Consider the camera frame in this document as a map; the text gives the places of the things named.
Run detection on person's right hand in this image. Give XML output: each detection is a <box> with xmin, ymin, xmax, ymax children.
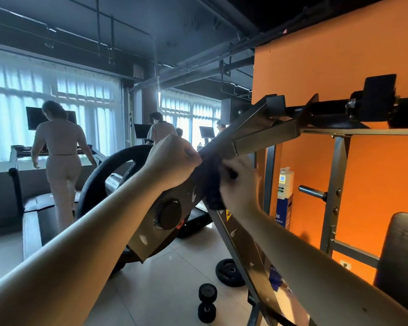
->
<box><xmin>218</xmin><ymin>156</ymin><xmax>262</xmax><ymax>215</ymax></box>

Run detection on person's left hand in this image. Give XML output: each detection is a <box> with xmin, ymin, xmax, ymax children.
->
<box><xmin>141</xmin><ymin>134</ymin><xmax>203</xmax><ymax>191</ymax></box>

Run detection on green cleaning cloth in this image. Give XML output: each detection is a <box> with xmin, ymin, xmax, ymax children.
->
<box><xmin>194</xmin><ymin>156</ymin><xmax>239</xmax><ymax>211</ymax></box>

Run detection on grey steel gym machine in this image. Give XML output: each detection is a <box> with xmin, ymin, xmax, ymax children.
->
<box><xmin>126</xmin><ymin>73</ymin><xmax>408</xmax><ymax>326</ymax></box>

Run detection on person's right forearm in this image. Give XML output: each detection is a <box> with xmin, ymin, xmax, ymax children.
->
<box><xmin>234</xmin><ymin>203</ymin><xmax>408</xmax><ymax>326</ymax></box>

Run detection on person's left forearm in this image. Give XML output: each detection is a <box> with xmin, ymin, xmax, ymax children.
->
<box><xmin>0</xmin><ymin>174</ymin><xmax>167</xmax><ymax>326</ymax></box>

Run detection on black treadmill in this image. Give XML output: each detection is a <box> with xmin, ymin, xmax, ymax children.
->
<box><xmin>8</xmin><ymin>106</ymin><xmax>106</xmax><ymax>259</ymax></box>
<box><xmin>134</xmin><ymin>123</ymin><xmax>155</xmax><ymax>144</ymax></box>

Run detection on large bright window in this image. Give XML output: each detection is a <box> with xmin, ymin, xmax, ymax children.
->
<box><xmin>160</xmin><ymin>91</ymin><xmax>222</xmax><ymax>143</ymax></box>
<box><xmin>0</xmin><ymin>61</ymin><xmax>123</xmax><ymax>163</ymax></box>

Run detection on dark blue stand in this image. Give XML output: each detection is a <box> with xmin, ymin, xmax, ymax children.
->
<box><xmin>275</xmin><ymin>197</ymin><xmax>293</xmax><ymax>230</ymax></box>

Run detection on black rubber weight plate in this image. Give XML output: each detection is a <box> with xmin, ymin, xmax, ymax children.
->
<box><xmin>75</xmin><ymin>144</ymin><xmax>212</xmax><ymax>265</ymax></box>

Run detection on large black weight plate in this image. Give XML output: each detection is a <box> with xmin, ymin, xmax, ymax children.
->
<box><xmin>215</xmin><ymin>258</ymin><xmax>247</xmax><ymax>288</ymax></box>

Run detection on large black dumbbell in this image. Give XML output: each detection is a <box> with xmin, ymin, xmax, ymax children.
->
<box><xmin>198</xmin><ymin>282</ymin><xmax>219</xmax><ymax>324</ymax></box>

